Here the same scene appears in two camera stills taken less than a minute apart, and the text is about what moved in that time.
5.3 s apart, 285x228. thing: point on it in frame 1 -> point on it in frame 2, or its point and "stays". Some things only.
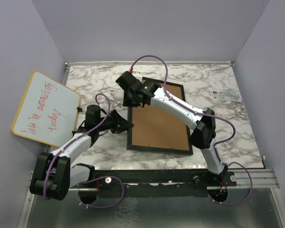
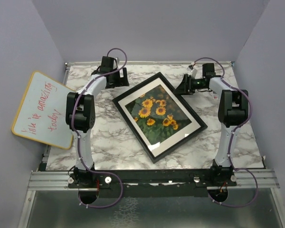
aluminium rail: [246, 179] stays
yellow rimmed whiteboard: [47, 110] stays
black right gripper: [127, 103] -> [185, 88]
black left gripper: [119, 124] -> [121, 81]
